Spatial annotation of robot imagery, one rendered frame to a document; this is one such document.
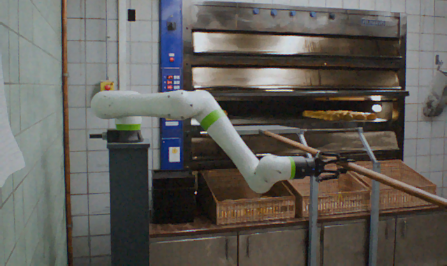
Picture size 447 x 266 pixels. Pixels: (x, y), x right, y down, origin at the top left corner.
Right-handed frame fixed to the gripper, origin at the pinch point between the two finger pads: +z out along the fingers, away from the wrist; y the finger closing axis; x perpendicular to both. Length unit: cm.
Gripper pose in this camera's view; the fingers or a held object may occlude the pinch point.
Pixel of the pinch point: (346, 165)
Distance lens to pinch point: 192.2
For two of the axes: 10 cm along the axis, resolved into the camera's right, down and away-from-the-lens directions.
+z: 9.6, -0.1, 2.8
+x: 2.8, 1.1, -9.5
